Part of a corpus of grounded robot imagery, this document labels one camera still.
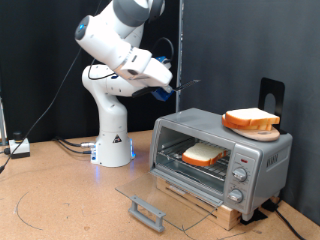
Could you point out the slotted wooden base block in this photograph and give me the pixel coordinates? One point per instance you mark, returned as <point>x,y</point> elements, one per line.
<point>230,216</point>

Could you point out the black foot pad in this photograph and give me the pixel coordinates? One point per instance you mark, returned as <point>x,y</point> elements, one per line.
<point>270,205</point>
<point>255,216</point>

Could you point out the silver toaster oven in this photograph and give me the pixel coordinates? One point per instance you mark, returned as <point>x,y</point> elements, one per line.
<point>276,160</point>

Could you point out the black backdrop curtain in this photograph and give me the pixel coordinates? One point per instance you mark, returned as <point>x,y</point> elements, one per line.
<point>20,40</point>

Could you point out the round wooden cutting board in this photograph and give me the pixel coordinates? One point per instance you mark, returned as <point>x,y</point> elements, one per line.
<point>260,135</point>

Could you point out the silver oven knob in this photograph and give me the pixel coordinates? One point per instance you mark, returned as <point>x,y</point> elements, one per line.
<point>240,174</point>
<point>235,195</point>

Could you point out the vertical metal pole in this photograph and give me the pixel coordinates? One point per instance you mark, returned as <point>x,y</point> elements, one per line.
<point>179,33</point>

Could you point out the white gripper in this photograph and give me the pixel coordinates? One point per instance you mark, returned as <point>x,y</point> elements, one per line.
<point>150,71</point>

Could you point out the dark gray backdrop curtain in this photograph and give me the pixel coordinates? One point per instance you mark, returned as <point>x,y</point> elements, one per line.
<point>233,40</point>

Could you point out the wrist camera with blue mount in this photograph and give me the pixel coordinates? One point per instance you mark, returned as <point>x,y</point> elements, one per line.
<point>163,60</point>

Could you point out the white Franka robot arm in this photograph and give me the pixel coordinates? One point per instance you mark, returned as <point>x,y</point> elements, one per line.
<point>110,133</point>

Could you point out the black metal bookend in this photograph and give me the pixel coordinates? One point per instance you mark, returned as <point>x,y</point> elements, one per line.
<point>263,90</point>

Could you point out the white bread slice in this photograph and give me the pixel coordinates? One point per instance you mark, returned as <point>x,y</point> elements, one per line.
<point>201,154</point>
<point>251,116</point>
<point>233,126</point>

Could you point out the gray metal frame leg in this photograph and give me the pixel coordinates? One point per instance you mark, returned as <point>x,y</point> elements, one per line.
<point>2,126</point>

